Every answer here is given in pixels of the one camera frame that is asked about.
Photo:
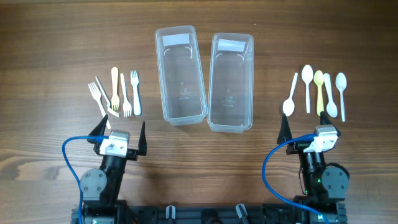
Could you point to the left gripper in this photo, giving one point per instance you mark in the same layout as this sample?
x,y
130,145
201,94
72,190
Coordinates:
x,y
133,154

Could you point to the left clear plastic container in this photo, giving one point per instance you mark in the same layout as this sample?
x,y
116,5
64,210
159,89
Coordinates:
x,y
180,75

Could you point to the clear plastic container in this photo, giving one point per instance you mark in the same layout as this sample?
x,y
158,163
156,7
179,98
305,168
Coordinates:
x,y
231,83
180,75

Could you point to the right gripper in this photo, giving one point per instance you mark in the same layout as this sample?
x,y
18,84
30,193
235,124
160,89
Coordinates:
x,y
285,133

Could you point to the white fork far left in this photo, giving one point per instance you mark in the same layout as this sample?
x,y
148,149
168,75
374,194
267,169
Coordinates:
x,y
96,94

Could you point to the white spoon long handle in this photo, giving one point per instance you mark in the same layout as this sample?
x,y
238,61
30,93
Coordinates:
x,y
307,77

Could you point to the white fork slim handle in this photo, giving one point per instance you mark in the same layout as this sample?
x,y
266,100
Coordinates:
x,y
127,108

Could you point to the yellow plastic spoon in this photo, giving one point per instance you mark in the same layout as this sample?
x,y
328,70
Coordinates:
x,y
319,81

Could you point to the right clear plastic container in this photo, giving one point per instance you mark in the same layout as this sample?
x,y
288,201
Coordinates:
x,y
231,83

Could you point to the white fork bluish handle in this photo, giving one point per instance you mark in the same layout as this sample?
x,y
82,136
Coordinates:
x,y
136,102

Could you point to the thin white fork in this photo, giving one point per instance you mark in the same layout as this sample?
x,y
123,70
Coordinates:
x,y
110,110

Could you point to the white spoon wide handle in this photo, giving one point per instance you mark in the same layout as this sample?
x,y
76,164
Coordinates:
x,y
331,106

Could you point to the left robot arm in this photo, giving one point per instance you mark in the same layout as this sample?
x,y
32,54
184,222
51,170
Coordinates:
x,y
100,187

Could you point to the yellow plastic fork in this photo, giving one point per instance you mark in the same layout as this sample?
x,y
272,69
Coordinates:
x,y
115,101

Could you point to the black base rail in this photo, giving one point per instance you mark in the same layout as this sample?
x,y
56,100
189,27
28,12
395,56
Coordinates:
x,y
205,214

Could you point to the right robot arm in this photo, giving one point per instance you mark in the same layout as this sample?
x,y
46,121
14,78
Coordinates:
x,y
323,184

